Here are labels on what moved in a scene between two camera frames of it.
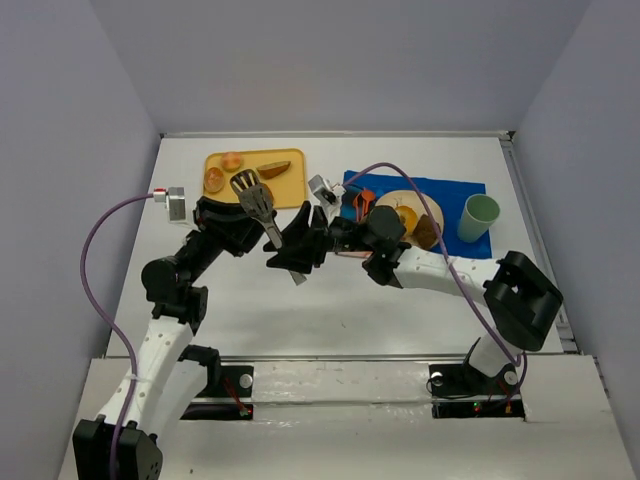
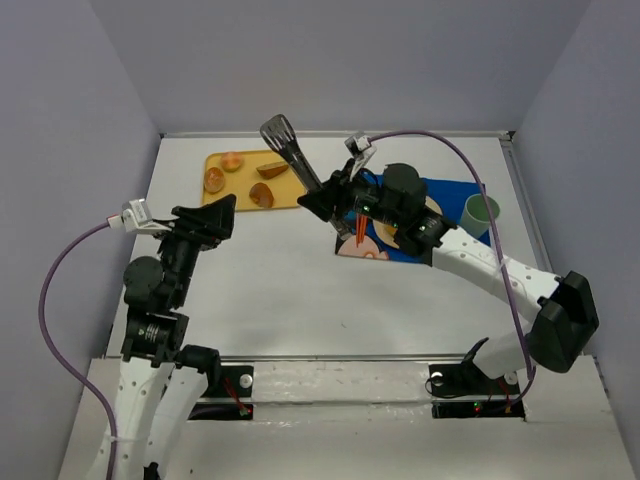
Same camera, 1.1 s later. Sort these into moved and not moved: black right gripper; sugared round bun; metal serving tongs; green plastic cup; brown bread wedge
Moved: metal serving tongs; black right gripper
Not moved: brown bread wedge; sugared round bun; green plastic cup
